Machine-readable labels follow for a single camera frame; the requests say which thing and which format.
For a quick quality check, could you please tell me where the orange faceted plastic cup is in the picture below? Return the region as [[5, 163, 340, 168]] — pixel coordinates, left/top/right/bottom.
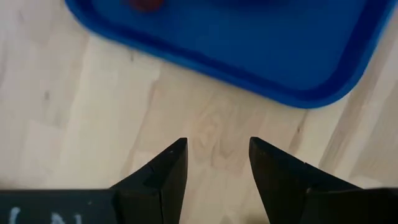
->
[[127, 0, 165, 12]]

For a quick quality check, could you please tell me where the blue plastic tray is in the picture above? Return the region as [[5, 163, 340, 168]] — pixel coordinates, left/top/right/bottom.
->
[[64, 0, 398, 110]]

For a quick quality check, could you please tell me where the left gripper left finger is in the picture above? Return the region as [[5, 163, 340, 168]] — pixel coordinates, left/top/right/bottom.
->
[[110, 137, 189, 224]]

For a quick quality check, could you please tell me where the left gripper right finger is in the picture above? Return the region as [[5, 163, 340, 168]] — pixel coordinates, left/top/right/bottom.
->
[[248, 136, 362, 224]]

